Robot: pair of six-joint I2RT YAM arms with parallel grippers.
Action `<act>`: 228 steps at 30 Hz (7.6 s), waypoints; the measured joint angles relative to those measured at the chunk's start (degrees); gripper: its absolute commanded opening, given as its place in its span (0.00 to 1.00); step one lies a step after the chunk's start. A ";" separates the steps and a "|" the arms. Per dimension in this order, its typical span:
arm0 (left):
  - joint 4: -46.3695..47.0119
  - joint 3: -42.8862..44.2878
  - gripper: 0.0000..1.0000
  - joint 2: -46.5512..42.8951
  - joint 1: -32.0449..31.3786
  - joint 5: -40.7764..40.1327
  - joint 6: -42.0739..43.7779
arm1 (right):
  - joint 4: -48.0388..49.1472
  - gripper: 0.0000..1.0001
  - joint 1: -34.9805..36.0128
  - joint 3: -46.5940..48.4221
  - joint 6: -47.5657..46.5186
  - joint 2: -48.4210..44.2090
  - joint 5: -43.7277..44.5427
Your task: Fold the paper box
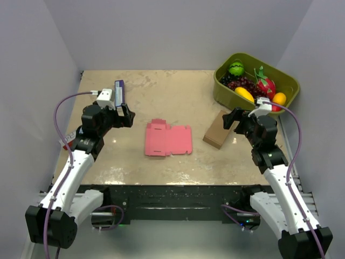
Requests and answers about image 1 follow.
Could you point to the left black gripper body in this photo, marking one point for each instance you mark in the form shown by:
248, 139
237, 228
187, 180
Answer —
108, 115

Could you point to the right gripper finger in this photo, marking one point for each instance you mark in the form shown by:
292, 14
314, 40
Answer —
239, 113
229, 119

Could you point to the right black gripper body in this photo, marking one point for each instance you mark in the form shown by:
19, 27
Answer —
246, 127

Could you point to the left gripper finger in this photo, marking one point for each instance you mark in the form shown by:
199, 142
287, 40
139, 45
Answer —
118, 123
128, 116

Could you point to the pink paper box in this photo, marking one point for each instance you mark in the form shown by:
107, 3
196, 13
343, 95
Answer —
163, 139

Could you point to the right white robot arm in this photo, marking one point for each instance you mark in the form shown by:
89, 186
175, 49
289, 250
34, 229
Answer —
298, 232

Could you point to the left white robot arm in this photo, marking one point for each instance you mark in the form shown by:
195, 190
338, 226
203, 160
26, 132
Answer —
55, 220

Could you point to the brown cardboard box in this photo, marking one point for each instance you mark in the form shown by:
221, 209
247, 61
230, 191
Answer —
215, 136

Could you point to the purple toothpaste box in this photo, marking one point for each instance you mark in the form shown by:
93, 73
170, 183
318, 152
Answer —
119, 89

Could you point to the red white toothpaste box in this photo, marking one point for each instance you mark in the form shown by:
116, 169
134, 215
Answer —
72, 139

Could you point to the yellow toy mango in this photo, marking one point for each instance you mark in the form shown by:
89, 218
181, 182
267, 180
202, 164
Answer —
244, 93

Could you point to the red toy apple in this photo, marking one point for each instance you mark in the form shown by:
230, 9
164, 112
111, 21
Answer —
276, 108

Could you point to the dark purple toy grapes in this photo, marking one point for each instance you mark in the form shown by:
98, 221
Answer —
233, 82

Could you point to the red toy dragon fruit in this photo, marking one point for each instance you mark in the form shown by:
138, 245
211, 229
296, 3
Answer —
265, 83

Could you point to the orange toy lemon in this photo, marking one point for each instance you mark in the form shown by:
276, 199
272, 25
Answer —
279, 98

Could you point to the green toy watermelon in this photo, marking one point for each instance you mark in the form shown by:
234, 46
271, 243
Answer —
236, 69

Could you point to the olive green plastic bin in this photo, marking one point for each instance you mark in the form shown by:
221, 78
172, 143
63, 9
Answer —
284, 83

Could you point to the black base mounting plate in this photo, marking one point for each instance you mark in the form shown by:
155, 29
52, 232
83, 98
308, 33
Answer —
175, 203

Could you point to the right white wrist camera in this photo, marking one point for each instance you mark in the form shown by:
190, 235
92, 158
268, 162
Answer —
262, 107

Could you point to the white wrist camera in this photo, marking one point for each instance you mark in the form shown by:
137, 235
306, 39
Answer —
262, 107
106, 99

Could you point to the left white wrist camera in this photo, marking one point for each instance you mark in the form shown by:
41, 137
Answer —
106, 99

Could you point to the aluminium frame rail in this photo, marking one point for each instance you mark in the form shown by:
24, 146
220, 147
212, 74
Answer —
294, 172

